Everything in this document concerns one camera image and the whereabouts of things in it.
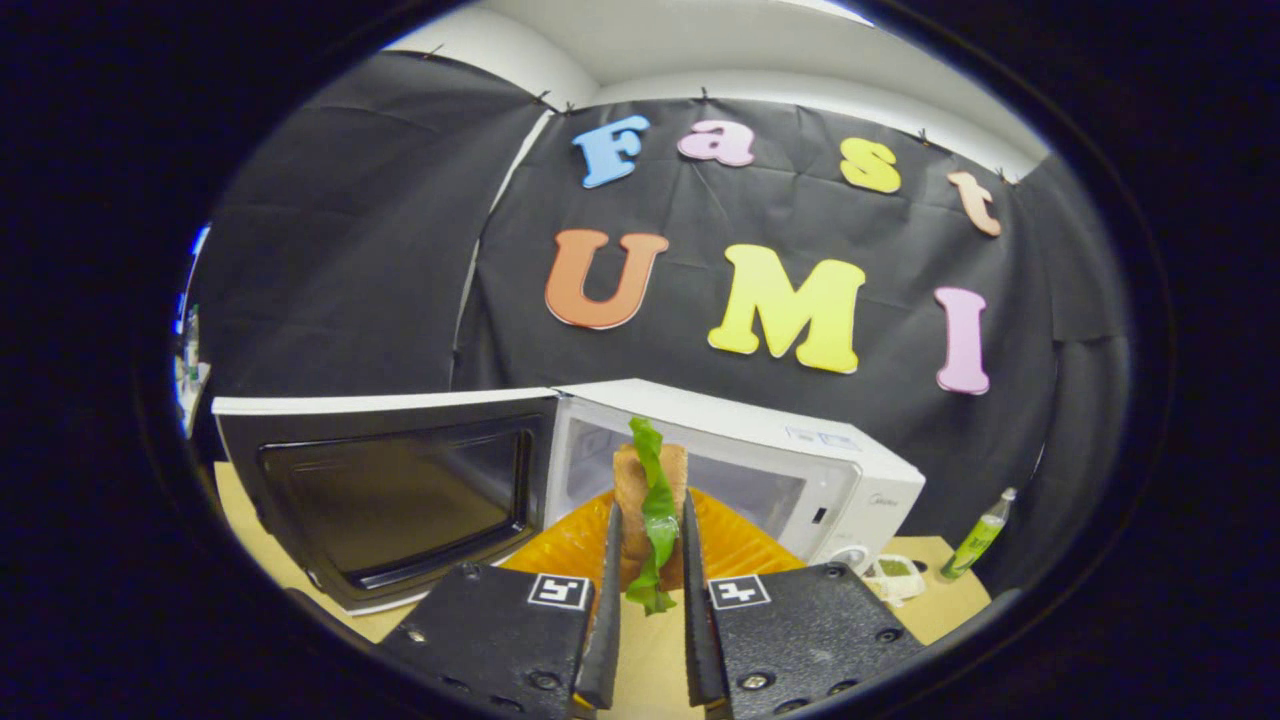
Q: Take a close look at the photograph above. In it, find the white microwave oven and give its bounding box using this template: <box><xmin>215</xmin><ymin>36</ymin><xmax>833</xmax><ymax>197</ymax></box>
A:
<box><xmin>212</xmin><ymin>378</ymin><xmax>926</xmax><ymax>616</ymax></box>

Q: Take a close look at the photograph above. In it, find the white divided condiment dish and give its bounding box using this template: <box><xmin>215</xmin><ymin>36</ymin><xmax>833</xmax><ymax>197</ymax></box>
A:
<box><xmin>862</xmin><ymin>553</ymin><xmax>927</xmax><ymax>607</ymax></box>

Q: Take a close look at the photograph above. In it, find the black backdrop cloth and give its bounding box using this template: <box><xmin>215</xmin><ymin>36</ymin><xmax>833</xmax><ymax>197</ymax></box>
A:
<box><xmin>190</xmin><ymin>50</ymin><xmax>1131</xmax><ymax>591</ymax></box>

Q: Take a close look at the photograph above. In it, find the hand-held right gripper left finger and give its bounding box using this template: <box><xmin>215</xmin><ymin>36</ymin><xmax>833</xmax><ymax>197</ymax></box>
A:
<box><xmin>375</xmin><ymin>490</ymin><xmax>626</xmax><ymax>718</ymax></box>

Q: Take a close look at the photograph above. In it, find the green drink bottle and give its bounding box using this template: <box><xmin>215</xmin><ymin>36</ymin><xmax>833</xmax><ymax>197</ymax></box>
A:
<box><xmin>937</xmin><ymin>487</ymin><xmax>1018</xmax><ymax>583</ymax></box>

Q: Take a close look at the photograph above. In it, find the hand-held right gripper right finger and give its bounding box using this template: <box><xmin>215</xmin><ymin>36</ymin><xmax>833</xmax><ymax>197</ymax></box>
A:
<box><xmin>682</xmin><ymin>488</ymin><xmax>926</xmax><ymax>720</ymax></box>

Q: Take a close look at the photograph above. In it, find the sandwich with lettuce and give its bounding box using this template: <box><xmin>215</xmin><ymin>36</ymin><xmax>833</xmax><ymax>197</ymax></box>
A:
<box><xmin>612</xmin><ymin>416</ymin><xmax>691</xmax><ymax>616</ymax></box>

